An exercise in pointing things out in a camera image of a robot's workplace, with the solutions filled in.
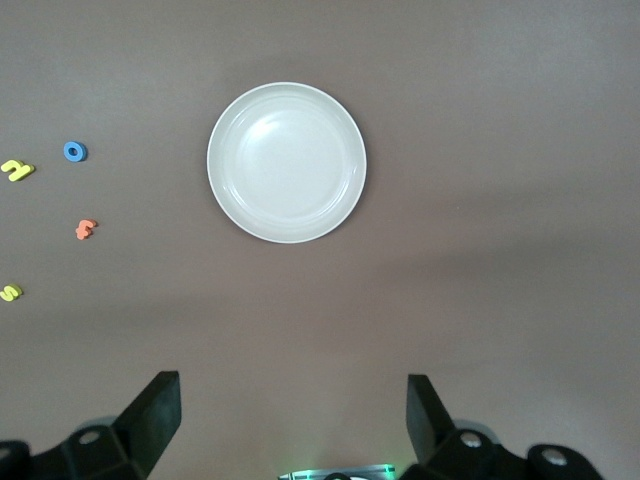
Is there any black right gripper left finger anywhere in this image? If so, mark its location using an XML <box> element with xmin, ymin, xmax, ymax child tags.
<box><xmin>0</xmin><ymin>370</ymin><xmax>182</xmax><ymax>480</ymax></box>

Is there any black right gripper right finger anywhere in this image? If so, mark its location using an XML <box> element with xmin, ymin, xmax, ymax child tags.
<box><xmin>399</xmin><ymin>373</ymin><xmax>616</xmax><ymax>480</ymax></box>

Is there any yellow foam letter h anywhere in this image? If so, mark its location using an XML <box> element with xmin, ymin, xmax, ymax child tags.
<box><xmin>0</xmin><ymin>159</ymin><xmax>36</xmax><ymax>182</ymax></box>

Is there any brown table cover mat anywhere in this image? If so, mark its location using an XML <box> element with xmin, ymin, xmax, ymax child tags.
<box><xmin>0</xmin><ymin>0</ymin><xmax>640</xmax><ymax>480</ymax></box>

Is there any beige brown plate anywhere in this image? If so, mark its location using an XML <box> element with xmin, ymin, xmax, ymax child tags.
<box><xmin>206</xmin><ymin>81</ymin><xmax>368</xmax><ymax>245</ymax></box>

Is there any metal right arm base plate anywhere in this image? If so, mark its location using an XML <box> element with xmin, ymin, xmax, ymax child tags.
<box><xmin>277</xmin><ymin>463</ymin><xmax>397</xmax><ymax>480</ymax></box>

